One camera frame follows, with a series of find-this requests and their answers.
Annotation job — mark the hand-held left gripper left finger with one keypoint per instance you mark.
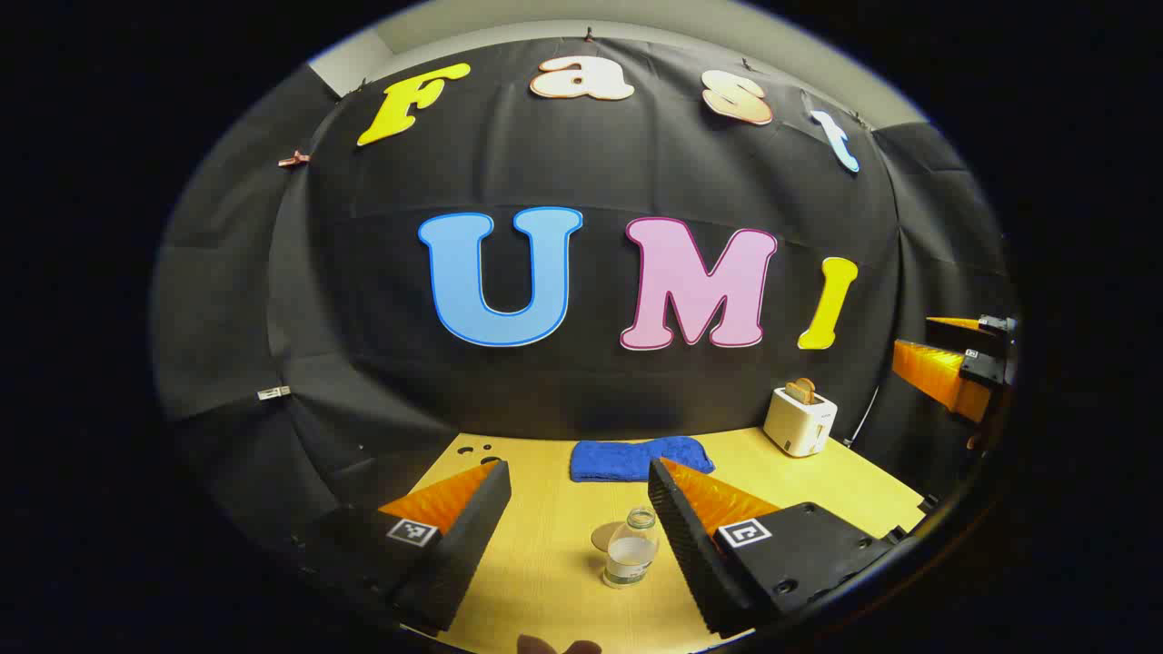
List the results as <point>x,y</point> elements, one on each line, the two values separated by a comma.
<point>472,527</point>

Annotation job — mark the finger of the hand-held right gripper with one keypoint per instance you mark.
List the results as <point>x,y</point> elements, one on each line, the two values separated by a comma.
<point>936,372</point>
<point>954,334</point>

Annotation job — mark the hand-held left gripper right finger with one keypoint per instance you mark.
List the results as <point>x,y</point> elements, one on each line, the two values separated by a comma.
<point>686,545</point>

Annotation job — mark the clear plastic water bottle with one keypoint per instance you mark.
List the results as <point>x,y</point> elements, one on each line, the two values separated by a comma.
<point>631,554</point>

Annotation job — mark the round brown coaster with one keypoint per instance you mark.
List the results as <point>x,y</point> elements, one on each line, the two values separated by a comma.
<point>603,538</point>

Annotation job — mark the blue folded towel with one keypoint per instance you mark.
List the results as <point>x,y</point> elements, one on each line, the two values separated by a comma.
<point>627,459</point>

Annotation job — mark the toast slice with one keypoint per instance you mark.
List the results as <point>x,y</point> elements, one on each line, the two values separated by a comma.
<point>794,393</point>
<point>808,389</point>

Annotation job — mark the white toaster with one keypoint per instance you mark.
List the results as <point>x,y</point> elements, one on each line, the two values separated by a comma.
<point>798,425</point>

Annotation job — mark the black backdrop cloth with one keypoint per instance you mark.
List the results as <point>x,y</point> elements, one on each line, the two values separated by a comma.
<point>581,391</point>

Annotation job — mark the white cloth clip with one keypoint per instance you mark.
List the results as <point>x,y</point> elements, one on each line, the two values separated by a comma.
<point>273,392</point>

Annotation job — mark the copper cloth clip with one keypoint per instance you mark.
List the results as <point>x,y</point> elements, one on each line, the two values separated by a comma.
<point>293,160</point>

